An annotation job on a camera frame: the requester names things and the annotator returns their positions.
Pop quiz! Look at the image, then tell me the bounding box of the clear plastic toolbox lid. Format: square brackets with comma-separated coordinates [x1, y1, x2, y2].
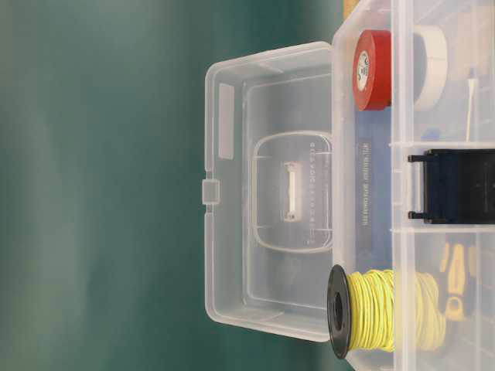
[202, 42, 333, 342]

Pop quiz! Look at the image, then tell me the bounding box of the black toolbox latch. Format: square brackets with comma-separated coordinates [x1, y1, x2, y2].
[408, 148, 494, 225]

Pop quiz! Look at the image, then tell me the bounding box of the clear plastic toolbox body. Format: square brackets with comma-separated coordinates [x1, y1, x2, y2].
[333, 1, 494, 370]

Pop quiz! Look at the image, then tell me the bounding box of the red electrical tape roll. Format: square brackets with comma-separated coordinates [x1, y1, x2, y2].
[352, 29, 391, 111]

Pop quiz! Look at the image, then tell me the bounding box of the white tape roll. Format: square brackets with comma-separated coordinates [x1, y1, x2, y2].
[413, 25, 449, 111]

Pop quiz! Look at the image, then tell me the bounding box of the yellow wire spool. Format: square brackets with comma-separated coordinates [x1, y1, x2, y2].
[326, 264, 448, 359]

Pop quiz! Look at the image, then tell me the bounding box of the yellow black handled tool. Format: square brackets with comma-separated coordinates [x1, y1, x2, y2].
[438, 241, 477, 322]

